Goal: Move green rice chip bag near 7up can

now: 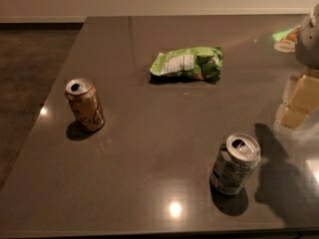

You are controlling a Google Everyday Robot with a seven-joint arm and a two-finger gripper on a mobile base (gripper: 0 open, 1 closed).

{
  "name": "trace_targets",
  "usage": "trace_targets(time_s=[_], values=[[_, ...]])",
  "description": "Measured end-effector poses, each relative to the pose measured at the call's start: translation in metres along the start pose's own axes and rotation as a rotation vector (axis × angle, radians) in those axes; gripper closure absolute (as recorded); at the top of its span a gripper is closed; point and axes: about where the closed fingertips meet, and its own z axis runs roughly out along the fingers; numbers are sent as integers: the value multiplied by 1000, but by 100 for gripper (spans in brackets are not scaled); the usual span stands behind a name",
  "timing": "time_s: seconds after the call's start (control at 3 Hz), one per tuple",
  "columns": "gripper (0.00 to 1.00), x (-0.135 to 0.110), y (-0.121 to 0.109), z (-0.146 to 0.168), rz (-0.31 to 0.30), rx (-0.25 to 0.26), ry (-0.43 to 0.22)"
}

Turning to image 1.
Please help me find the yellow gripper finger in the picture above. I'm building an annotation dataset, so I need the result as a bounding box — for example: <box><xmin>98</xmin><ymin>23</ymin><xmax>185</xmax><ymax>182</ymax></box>
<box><xmin>273</xmin><ymin>73</ymin><xmax>319</xmax><ymax>133</ymax></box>

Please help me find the orange soda can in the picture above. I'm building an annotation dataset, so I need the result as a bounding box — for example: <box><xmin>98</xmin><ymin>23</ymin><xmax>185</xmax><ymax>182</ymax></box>
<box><xmin>65</xmin><ymin>78</ymin><xmax>105</xmax><ymax>131</ymax></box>

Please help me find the green white 7up can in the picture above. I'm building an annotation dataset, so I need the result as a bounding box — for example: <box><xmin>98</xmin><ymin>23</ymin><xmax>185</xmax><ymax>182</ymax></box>
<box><xmin>209</xmin><ymin>133</ymin><xmax>261</xmax><ymax>195</ymax></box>

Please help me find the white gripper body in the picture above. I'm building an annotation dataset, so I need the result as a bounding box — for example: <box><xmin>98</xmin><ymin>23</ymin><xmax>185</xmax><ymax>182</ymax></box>
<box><xmin>295</xmin><ymin>3</ymin><xmax>319</xmax><ymax>69</ymax></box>

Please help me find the green rice chip bag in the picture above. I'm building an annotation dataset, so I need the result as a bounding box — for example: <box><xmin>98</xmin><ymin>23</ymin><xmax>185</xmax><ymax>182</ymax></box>
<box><xmin>150</xmin><ymin>47</ymin><xmax>223</xmax><ymax>81</ymax></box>

